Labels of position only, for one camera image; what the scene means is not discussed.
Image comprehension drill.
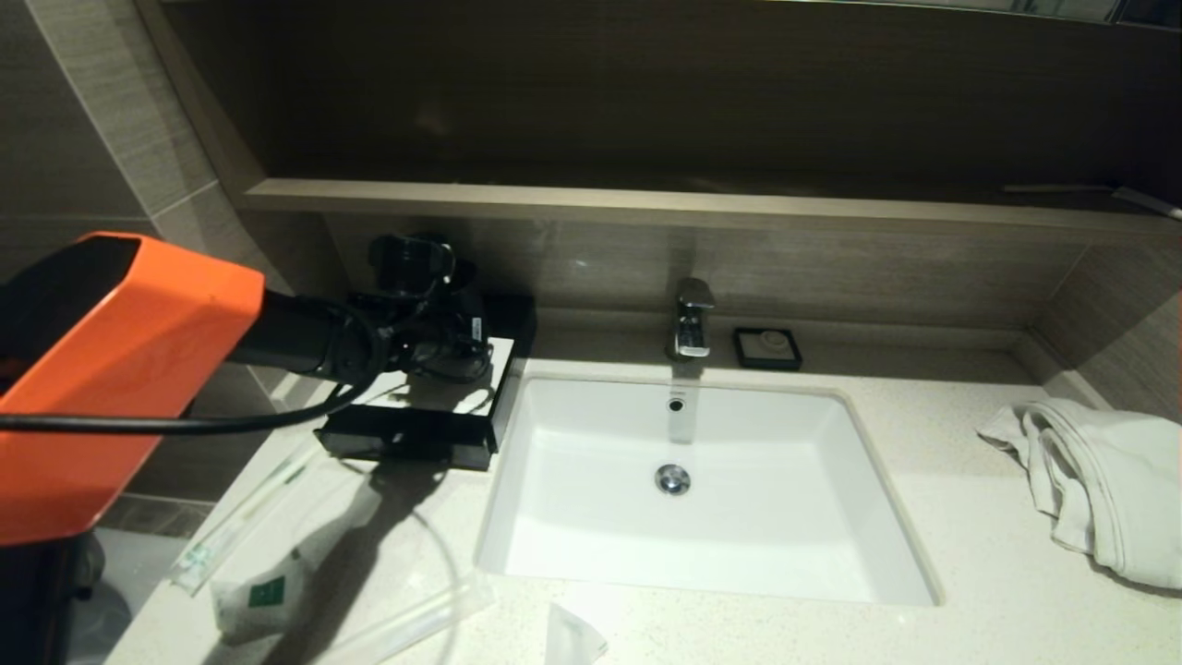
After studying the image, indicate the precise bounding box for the black amenity drawer box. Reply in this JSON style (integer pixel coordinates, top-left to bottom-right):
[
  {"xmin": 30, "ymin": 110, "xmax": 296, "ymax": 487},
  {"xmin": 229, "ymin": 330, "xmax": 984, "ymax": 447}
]
[{"xmin": 314, "ymin": 294, "xmax": 538, "ymax": 472}]

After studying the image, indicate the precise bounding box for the black box drawer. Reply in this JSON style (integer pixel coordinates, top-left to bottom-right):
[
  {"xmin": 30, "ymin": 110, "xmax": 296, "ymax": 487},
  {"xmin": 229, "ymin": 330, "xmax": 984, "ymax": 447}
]
[{"xmin": 314, "ymin": 423, "xmax": 498, "ymax": 472}]

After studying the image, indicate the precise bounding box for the white flat sheet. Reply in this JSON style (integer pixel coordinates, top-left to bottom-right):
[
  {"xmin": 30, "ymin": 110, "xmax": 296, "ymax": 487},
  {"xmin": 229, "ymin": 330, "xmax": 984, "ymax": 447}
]
[{"xmin": 356, "ymin": 334, "xmax": 516, "ymax": 418}]

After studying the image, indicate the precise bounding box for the chrome faucet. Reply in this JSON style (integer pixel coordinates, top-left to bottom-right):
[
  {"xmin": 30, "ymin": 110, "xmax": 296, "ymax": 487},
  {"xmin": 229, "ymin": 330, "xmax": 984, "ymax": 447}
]
[{"xmin": 667, "ymin": 279, "xmax": 716, "ymax": 363}]

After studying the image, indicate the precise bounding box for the toothbrush packet with green print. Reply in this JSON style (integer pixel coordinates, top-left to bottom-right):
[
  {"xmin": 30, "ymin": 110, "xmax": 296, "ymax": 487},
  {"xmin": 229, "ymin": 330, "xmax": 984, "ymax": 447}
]
[{"xmin": 169, "ymin": 443, "xmax": 320, "ymax": 594}]

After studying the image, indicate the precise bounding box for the long clear plastic packet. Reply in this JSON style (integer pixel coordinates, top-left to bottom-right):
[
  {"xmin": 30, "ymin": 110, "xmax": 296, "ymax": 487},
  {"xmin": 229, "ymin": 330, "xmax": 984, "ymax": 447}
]
[{"xmin": 305, "ymin": 571, "xmax": 498, "ymax": 665}]

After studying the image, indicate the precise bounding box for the black soap dish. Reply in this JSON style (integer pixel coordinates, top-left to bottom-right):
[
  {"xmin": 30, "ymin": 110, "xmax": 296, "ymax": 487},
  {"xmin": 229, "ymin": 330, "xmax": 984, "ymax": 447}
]
[{"xmin": 731, "ymin": 328, "xmax": 802, "ymax": 373}]

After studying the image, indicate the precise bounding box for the sachet with green label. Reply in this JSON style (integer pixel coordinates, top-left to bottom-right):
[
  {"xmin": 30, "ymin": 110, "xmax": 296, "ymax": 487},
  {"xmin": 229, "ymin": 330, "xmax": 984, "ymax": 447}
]
[{"xmin": 211, "ymin": 554, "xmax": 313, "ymax": 645}]

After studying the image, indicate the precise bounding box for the white ceramic sink basin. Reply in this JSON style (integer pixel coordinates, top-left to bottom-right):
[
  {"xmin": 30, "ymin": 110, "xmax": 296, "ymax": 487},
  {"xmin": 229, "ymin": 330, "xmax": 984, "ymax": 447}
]
[{"xmin": 475, "ymin": 374, "xmax": 943, "ymax": 608}]

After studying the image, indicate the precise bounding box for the white towel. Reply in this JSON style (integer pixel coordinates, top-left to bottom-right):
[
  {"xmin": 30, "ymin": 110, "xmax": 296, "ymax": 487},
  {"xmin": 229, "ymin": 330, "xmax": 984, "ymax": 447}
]
[{"xmin": 972, "ymin": 398, "xmax": 1182, "ymax": 590}]

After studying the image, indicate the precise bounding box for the wooden wall shelf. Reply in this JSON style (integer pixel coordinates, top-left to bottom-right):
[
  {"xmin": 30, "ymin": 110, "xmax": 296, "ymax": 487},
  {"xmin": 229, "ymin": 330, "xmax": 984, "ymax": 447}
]
[{"xmin": 245, "ymin": 178, "xmax": 1182, "ymax": 243}]

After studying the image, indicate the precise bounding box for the wall mirror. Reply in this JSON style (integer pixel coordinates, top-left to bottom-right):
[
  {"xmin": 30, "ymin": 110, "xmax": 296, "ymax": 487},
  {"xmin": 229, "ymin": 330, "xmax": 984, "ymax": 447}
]
[{"xmin": 785, "ymin": 0, "xmax": 1182, "ymax": 29}]

